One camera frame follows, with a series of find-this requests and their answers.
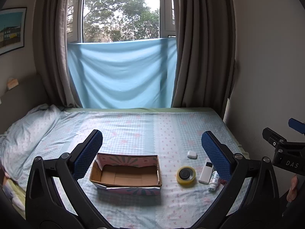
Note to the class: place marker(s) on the light blue hanging cloth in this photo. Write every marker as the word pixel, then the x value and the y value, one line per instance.
pixel 121 74

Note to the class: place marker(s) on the grey-brown curtain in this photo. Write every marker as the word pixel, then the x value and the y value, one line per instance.
pixel 202 52
pixel 57 40

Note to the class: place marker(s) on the white pillow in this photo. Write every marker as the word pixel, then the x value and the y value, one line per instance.
pixel 26 138

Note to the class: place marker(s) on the black round disc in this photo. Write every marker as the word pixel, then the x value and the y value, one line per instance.
pixel 186 173

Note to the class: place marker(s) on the pale green cloth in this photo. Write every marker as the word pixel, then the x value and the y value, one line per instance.
pixel 14 193

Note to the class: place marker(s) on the small white bottle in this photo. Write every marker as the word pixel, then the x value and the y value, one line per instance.
pixel 213 181

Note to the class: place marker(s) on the white earbuds case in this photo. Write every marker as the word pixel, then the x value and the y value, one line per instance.
pixel 191 154

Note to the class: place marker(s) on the person's right hand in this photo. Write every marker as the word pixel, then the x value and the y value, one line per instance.
pixel 292 188

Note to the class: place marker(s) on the white window frame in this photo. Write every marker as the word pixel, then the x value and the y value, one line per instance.
pixel 168 16

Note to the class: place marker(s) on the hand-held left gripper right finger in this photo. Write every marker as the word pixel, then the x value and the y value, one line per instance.
pixel 215 155

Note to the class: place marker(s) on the small red item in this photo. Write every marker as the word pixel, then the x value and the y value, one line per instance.
pixel 223 181

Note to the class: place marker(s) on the checked floral bedsheet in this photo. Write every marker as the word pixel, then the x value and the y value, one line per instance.
pixel 147 128

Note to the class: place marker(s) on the yellow tape roll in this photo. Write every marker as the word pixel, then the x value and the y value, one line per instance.
pixel 180 180

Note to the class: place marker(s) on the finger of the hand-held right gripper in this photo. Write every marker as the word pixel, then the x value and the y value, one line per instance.
pixel 273 137
pixel 296 126

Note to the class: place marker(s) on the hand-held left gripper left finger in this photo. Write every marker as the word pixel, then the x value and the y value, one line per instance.
pixel 88 155

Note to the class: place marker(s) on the framed wall picture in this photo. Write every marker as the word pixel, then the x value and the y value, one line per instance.
pixel 12 28

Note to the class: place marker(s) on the cardboard box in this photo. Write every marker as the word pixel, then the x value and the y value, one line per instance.
pixel 128 175

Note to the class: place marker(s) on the white remote control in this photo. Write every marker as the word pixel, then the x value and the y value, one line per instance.
pixel 205 174

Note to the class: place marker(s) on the small orange note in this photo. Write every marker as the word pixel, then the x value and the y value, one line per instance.
pixel 13 82

